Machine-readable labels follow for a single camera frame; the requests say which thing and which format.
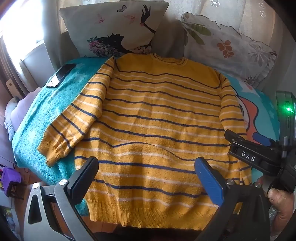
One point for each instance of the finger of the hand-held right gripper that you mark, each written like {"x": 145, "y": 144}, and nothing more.
{"x": 261, "y": 138}
{"x": 247, "y": 155}

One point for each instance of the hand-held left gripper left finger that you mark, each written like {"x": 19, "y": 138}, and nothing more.
{"x": 83, "y": 179}

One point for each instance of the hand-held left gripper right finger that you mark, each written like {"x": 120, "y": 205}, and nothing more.
{"x": 208, "y": 182}

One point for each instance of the yellow striped sweater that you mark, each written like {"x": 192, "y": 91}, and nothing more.
{"x": 150, "y": 129}

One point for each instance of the person's right hand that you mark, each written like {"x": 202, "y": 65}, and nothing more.
{"x": 281, "y": 205}

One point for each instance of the purple cloth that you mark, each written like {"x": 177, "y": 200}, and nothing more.
{"x": 10, "y": 178}

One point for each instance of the teal fleece printed blanket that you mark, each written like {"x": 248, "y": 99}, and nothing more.
{"x": 46, "y": 115}

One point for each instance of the white leaf print pillow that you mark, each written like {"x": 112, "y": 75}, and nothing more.
{"x": 231, "y": 44}

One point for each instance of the pink upholstered chair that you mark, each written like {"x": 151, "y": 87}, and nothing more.
{"x": 26, "y": 102}

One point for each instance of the black smartphone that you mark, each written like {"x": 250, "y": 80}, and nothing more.
{"x": 60, "y": 75}

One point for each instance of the beige cardboard sheet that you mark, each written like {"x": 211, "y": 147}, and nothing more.
{"x": 9, "y": 85}

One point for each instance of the grey radiator cover panel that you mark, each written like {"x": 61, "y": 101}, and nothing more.
{"x": 37, "y": 60}

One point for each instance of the brown curtain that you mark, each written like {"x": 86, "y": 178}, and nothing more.
{"x": 7, "y": 62}

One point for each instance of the grey silhouette print pillow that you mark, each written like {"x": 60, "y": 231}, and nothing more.
{"x": 104, "y": 25}

